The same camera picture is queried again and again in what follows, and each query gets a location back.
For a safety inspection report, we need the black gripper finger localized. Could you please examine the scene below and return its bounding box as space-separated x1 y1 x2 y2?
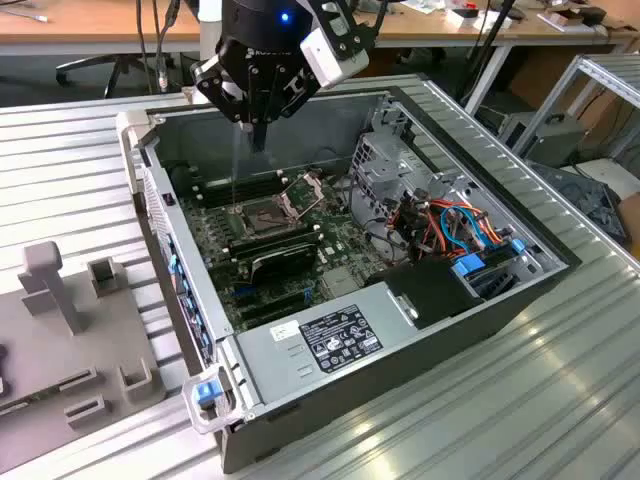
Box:
259 68 322 154
191 55 262 154

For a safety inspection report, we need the CPU socket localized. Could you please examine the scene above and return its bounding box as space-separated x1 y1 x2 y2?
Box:
233 196 297 240

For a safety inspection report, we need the office chair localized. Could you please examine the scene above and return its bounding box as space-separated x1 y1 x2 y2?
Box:
54 52 176 99

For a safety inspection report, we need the metal socket cover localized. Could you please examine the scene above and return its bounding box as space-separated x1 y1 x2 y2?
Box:
277 169 326 222

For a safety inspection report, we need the silver metal drive cage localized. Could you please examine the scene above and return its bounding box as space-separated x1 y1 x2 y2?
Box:
348 130 437 236

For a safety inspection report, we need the black chair base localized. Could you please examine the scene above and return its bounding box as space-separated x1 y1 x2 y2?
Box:
394 47 446 66

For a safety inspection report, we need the wooden desk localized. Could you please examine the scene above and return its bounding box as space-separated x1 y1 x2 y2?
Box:
0 0 201 56
372 0 640 116

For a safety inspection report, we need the green motherboard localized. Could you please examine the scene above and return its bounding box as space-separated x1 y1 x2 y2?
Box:
177 167 399 335

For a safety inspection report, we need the green RAM stick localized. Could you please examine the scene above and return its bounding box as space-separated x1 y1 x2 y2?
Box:
231 234 323 265
0 394 36 416

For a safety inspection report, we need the black graphics card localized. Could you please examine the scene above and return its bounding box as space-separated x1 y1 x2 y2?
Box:
248 239 319 287

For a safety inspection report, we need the silver chipset heatsink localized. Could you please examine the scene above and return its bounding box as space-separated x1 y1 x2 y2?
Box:
319 267 365 297

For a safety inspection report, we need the black expansion slot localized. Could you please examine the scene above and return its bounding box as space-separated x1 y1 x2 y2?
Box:
240 297 310 326
233 287 307 313

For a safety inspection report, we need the black plastic cover box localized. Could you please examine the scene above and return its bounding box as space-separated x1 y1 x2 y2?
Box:
363 259 487 331

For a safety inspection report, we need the blue disk carrier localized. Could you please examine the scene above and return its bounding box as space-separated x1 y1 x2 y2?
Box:
451 252 490 282

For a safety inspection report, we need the small cardboard box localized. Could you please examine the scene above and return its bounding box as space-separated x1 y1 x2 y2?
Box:
537 9 585 34

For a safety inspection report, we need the silver power supply unit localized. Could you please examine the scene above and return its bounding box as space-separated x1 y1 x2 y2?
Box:
233 282 420 407

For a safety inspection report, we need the grey disk bay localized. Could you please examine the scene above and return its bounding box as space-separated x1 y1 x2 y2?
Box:
462 238 541 304

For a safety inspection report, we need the dark grey plastic panel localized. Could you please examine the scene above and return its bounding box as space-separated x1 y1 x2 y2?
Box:
528 162 632 247

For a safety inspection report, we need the black PC case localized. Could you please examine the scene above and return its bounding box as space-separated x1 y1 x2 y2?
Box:
115 84 584 475

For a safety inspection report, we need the grey parts rack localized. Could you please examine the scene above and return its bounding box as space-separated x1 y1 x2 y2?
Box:
0 240 169 471

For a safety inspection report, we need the brown cardboard box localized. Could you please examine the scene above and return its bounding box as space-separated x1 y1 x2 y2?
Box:
615 192 640 247

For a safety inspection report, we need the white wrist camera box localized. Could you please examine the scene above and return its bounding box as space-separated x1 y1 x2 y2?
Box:
298 0 377 90

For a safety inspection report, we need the black camera cable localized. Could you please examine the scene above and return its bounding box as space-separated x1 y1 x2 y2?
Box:
134 0 176 96

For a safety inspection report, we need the black cable with white tape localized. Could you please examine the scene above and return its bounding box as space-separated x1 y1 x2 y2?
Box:
164 160 201 187

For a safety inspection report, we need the orange wire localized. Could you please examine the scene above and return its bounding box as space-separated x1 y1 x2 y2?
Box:
389 198 507 254

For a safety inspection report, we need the blue wire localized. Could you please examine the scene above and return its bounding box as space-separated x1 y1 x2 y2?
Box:
438 203 491 251

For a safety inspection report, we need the grey computer box with handle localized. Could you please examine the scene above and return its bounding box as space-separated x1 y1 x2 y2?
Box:
497 110 589 170

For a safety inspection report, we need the aluminium profile frame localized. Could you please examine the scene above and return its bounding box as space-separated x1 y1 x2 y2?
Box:
514 52 640 166

